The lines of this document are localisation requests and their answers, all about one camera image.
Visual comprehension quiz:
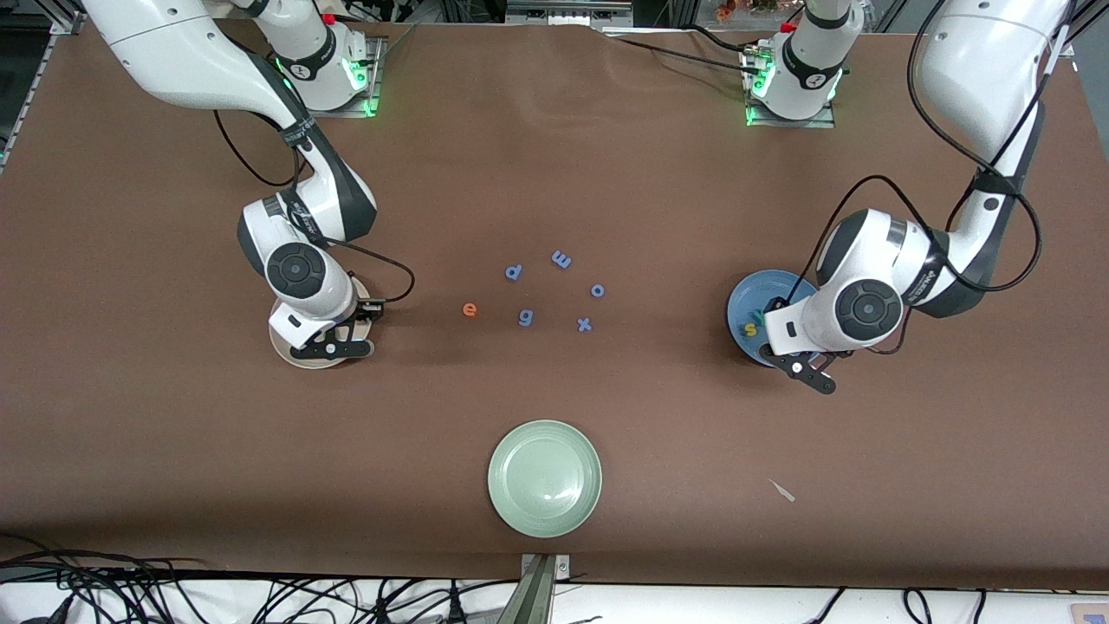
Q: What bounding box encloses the blue plate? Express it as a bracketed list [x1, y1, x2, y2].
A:
[726, 270, 820, 369]

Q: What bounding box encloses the beige brown plate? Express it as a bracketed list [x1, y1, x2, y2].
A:
[270, 277, 375, 370]

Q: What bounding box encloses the brown table cover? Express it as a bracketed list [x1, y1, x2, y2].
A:
[0, 16, 1109, 590]

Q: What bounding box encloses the pale green plate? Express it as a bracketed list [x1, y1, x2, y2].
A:
[487, 419, 603, 539]

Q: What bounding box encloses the grey power strip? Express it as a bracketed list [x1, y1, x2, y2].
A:
[507, 2, 633, 23]

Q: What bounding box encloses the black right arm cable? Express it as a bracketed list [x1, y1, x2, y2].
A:
[214, 111, 417, 304]

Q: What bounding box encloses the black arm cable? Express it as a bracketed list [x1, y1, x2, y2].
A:
[767, 0, 1042, 356]
[214, 111, 417, 304]

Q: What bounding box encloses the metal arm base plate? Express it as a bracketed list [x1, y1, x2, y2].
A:
[743, 48, 838, 129]
[289, 36, 383, 118]

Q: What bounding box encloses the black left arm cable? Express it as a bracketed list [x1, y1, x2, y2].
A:
[767, 0, 1042, 356]

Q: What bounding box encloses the black base power cable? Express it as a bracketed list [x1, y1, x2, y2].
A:
[602, 24, 768, 83]

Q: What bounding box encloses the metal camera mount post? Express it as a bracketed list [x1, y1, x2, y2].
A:
[494, 553, 573, 624]

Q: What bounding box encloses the black cable bundle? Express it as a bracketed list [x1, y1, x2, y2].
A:
[0, 533, 486, 624]

